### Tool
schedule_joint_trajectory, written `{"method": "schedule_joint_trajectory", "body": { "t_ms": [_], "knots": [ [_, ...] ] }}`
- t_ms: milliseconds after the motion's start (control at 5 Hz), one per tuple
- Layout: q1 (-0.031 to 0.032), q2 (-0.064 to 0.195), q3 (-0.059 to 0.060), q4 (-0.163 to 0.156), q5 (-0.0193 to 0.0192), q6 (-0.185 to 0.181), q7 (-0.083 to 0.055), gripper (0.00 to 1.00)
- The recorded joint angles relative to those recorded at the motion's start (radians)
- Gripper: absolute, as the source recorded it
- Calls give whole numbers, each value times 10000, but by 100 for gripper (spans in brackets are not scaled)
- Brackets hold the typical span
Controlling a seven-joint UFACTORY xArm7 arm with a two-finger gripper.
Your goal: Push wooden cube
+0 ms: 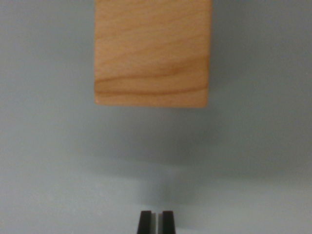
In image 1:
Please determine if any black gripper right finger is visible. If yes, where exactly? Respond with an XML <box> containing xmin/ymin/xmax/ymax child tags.
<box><xmin>158</xmin><ymin>211</ymin><xmax>177</xmax><ymax>234</ymax></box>

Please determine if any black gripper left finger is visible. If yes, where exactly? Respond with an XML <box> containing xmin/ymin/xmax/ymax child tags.
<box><xmin>136</xmin><ymin>211</ymin><xmax>157</xmax><ymax>234</ymax></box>

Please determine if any wooden cube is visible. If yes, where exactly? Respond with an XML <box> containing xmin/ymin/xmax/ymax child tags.
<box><xmin>94</xmin><ymin>0</ymin><xmax>212</xmax><ymax>109</ymax></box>

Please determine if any white plastic tray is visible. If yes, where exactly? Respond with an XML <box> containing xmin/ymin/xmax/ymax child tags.
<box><xmin>0</xmin><ymin>0</ymin><xmax>312</xmax><ymax>234</ymax></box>

